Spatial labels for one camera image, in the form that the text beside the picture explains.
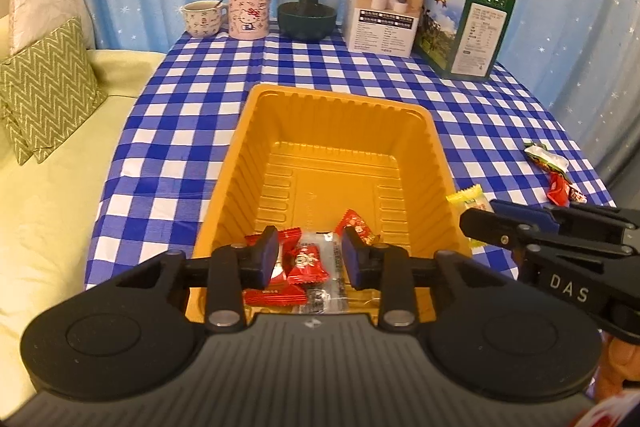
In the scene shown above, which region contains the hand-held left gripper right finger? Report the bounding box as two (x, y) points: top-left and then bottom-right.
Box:
(340, 227), (508, 333)

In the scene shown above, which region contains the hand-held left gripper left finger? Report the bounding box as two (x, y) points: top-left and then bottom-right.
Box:
(115, 225), (280, 333)

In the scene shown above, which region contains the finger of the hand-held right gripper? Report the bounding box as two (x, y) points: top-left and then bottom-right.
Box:
(459, 206), (631, 258)
(489, 199), (640, 242)

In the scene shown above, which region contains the red snack packet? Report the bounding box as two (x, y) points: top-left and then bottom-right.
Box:
(334, 208), (381, 249)
(547, 172), (574, 206)
(243, 228), (307, 308)

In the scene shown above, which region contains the small red candy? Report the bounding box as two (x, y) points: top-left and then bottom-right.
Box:
(287, 244), (328, 285)

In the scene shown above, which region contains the yellow snack packet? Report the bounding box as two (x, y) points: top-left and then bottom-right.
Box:
(446, 187), (493, 250)

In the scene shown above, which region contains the green white snack packet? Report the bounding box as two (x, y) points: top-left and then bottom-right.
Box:
(524, 143), (571, 172)

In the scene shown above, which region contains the yellow plastic tray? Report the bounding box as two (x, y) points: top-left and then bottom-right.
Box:
(192, 83), (473, 323)

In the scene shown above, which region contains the person's right hand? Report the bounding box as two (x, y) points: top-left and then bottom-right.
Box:
(597, 331), (640, 403)

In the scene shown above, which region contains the red white clothing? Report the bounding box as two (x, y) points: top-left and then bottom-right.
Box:
(575, 394), (640, 427)

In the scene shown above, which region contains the green cardboard box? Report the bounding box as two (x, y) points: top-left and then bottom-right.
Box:
(402, 0), (517, 80)

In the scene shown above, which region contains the yellow-green sofa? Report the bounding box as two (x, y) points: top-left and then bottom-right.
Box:
(0, 14), (168, 408)

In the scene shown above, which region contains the white cardboard box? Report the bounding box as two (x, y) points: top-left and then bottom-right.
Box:
(345, 0), (428, 56)

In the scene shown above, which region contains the dark green glass jar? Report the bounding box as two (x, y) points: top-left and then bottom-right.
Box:
(277, 0), (339, 41)

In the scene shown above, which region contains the floral ceramic cup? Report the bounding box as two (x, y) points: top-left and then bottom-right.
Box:
(181, 0), (229, 39)

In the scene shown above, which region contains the pink cartoon thermos cup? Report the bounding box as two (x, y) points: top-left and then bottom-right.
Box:
(227, 0), (272, 40)

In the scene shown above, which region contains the green zigzag cushion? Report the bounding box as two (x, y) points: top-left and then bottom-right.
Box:
(0, 16), (108, 166)

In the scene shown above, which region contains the white cushion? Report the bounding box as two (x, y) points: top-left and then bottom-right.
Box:
(7, 0), (96, 56)

